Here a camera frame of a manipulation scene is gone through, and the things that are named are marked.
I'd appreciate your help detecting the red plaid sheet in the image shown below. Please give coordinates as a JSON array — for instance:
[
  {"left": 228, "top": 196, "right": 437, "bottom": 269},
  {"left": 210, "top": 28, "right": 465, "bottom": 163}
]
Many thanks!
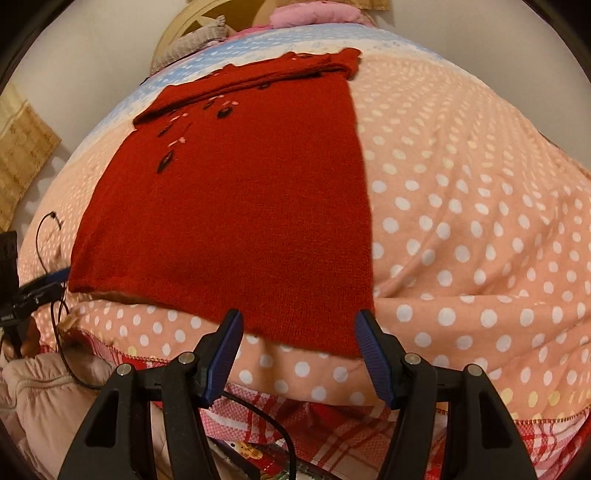
[{"left": 39, "top": 339, "right": 591, "bottom": 480}]

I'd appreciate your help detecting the cream wooden headboard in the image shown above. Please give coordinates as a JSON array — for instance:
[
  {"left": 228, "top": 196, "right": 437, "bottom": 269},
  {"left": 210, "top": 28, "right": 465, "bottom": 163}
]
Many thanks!
[{"left": 151, "top": 0, "right": 278, "bottom": 75}]

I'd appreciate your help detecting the striped pillow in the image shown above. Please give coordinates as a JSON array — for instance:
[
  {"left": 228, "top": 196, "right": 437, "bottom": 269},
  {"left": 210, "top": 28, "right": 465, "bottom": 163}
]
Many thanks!
[{"left": 166, "top": 15, "right": 229, "bottom": 60}]

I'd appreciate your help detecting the black cable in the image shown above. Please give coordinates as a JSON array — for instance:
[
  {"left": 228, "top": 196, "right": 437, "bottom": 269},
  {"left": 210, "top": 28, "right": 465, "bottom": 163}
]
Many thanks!
[
  {"left": 36, "top": 211, "right": 114, "bottom": 391},
  {"left": 221, "top": 391, "right": 297, "bottom": 480}
]

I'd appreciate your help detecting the colourful printed package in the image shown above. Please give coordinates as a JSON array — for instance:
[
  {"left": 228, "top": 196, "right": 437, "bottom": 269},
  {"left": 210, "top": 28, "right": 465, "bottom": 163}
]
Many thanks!
[{"left": 208, "top": 436, "right": 324, "bottom": 480}]

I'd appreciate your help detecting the red knitted sweater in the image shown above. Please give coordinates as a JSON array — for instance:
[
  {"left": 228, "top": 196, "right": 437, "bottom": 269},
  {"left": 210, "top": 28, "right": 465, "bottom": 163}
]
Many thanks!
[{"left": 68, "top": 47, "right": 376, "bottom": 360}]

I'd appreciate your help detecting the pink padded jacket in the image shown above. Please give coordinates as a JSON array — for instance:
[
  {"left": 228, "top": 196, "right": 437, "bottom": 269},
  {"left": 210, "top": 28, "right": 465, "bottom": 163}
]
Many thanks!
[{"left": 0, "top": 353, "right": 164, "bottom": 480}]

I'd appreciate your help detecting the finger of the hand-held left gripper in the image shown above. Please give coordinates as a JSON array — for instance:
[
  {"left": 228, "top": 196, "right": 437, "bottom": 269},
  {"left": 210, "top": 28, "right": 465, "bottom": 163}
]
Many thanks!
[{"left": 18, "top": 268, "right": 71, "bottom": 309}]

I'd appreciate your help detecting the polka dot blanket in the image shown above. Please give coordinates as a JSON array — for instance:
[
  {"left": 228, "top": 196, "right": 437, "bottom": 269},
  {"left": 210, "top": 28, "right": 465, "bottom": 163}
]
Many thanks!
[{"left": 18, "top": 21, "right": 591, "bottom": 425}]

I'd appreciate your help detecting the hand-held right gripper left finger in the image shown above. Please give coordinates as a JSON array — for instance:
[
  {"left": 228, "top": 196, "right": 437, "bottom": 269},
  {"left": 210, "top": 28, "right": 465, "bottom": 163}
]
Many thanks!
[{"left": 58, "top": 309, "right": 245, "bottom": 480}]

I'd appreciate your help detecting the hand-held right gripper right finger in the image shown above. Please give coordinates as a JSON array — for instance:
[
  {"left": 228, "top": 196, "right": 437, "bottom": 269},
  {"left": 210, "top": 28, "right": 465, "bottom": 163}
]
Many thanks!
[{"left": 353, "top": 309, "right": 539, "bottom": 480}]

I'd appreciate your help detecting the pink pillow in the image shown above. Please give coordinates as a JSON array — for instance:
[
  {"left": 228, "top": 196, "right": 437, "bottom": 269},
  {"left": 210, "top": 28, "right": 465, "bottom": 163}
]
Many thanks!
[
  {"left": 226, "top": 23, "right": 278, "bottom": 42},
  {"left": 270, "top": 0, "right": 370, "bottom": 26}
]

